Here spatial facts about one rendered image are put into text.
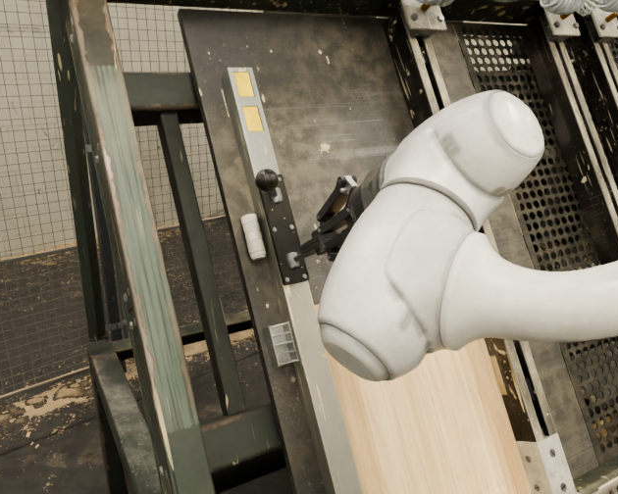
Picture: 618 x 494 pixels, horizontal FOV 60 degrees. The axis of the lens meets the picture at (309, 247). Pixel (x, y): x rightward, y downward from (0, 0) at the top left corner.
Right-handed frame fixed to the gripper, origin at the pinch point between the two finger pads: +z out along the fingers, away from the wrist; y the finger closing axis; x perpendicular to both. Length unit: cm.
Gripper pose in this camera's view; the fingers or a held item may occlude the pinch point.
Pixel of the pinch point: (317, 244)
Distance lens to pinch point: 83.5
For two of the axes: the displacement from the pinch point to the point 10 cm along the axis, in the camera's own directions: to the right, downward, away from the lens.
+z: -4.2, 2.5, 8.7
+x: 8.7, -1.6, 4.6
